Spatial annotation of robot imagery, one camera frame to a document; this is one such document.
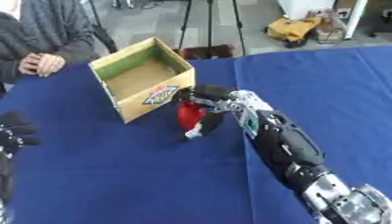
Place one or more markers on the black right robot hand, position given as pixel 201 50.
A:
pixel 209 92

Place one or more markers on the dark red brown box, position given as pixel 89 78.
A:
pixel 207 52

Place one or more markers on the red toy object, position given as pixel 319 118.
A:
pixel 190 115

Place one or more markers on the person's hand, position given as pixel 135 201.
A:
pixel 42 63

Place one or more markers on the person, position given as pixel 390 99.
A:
pixel 41 32

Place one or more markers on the black tripod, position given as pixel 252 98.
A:
pixel 209 23

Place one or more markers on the tan cardboard box green inside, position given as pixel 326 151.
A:
pixel 143 77

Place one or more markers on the yellow bag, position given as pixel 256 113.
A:
pixel 292 28

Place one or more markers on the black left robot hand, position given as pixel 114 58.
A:
pixel 14 131

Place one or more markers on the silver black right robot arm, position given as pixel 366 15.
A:
pixel 286 145

